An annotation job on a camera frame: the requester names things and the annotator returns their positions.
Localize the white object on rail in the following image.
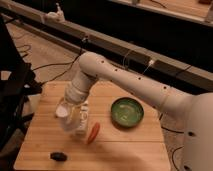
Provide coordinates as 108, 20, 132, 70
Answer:
45, 4, 65, 22

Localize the white glue bottle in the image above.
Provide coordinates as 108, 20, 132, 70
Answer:
76, 101, 89, 135

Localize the long grey rail beam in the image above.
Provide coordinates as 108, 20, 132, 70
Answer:
0, 0, 213, 93

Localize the green bowl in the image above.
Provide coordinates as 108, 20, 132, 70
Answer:
111, 97, 144, 128

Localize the white ceramic cup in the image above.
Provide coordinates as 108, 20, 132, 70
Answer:
55, 98, 81, 132

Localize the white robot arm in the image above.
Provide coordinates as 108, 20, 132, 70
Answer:
64, 52, 213, 171

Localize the black floor cable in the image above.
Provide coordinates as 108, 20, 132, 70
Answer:
31, 39, 88, 83

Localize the black cables right floor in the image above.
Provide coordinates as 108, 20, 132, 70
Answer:
159, 113, 186, 171

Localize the orange carrot toy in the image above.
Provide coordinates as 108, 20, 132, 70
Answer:
87, 123, 100, 144

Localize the black eraser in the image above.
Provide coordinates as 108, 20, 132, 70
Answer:
50, 152, 67, 161

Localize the black chair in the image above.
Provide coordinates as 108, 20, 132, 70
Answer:
0, 14, 42, 151

